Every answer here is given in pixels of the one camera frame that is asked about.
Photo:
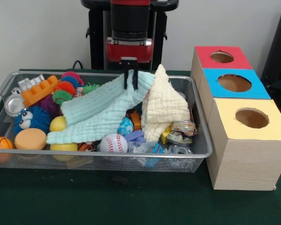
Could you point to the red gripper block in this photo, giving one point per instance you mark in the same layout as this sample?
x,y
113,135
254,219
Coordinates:
x,y
131,52

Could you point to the cream yellow cloth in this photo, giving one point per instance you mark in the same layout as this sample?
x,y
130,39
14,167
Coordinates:
x,y
164,105

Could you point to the mint green cloth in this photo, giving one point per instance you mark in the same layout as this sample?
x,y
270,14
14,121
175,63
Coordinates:
x,y
96,112

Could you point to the white baseball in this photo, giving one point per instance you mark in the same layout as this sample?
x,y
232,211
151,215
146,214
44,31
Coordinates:
x,y
113,143

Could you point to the orange striped tiger plush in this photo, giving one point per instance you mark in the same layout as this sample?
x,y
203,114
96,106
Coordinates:
x,y
86,147

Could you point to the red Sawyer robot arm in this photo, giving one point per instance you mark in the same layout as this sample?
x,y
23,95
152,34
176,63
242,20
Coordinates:
x,y
128,21

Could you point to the shallow mesh bin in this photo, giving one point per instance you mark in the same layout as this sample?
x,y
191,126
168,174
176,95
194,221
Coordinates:
x,y
154,164

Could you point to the wooden box with three holes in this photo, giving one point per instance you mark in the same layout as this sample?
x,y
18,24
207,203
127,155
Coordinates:
x,y
248,159

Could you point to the crushed colourful can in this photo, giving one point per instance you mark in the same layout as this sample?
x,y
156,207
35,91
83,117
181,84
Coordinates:
x,y
182,132

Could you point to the orange toy brick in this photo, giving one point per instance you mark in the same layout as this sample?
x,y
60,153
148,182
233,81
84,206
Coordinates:
x,y
37,93

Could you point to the blue spiky ball with eyes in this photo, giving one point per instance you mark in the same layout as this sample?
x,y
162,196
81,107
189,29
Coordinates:
x,y
39,117

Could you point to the orange foam disc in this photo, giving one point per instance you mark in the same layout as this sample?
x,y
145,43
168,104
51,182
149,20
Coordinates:
x,y
30,139

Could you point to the dark green table cloth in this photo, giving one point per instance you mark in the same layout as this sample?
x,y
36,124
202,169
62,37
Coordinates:
x,y
107,199

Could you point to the small orange basketball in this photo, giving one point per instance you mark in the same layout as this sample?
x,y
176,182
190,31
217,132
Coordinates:
x,y
1,143

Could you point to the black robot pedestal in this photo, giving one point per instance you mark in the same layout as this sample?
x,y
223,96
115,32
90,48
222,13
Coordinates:
x,y
96,35

